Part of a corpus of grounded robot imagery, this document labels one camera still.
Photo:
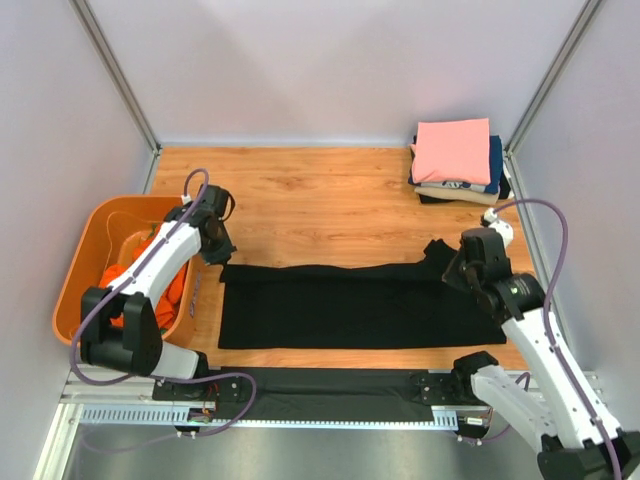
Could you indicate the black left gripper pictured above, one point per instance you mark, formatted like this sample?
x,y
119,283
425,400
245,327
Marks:
x,y
222,254

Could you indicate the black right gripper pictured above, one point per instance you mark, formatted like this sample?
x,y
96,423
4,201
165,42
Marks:
x,y
449,273

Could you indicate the black t-shirt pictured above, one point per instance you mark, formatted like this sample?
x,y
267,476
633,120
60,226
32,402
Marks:
x,y
505,187
390,306

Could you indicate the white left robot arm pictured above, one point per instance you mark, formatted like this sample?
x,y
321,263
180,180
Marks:
x,y
119,329

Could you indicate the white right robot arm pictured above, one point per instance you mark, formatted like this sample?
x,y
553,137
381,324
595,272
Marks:
x,y
570,430

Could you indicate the beige folded t-shirt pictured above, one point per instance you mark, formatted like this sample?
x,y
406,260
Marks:
x,y
465,195

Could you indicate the white printed folded t-shirt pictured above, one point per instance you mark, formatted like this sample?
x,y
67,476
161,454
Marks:
x,y
458,185

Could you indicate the black folded t-shirt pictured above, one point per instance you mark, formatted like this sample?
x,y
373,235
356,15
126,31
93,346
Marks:
x,y
505,187

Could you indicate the orange plastic basket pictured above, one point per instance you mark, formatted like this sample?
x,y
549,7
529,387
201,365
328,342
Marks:
x,y
111,233

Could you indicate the navy folded t-shirt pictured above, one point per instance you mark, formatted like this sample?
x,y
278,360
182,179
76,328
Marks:
x,y
495,164

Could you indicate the pink folded t-shirt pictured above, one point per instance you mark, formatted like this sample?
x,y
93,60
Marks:
x,y
452,151

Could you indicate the black cloth strip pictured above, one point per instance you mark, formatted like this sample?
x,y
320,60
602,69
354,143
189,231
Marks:
x,y
360,394

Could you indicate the right aluminium frame post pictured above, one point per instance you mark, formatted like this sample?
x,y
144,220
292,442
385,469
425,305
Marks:
x,y
587,14

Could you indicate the aluminium frame post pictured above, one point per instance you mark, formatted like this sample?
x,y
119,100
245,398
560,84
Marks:
x,y
101,44
587,14

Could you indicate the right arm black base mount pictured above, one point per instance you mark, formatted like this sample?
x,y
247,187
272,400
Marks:
x,y
442,389

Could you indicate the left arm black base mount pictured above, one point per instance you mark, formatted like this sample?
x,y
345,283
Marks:
x,y
196,389

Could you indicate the slotted grey cable duct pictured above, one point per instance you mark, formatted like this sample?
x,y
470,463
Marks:
x,y
441,419

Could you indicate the aluminium front rail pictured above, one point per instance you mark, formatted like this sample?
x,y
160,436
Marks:
x,y
103,386

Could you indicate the left aluminium frame post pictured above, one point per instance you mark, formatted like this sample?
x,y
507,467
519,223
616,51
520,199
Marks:
x,y
101,44

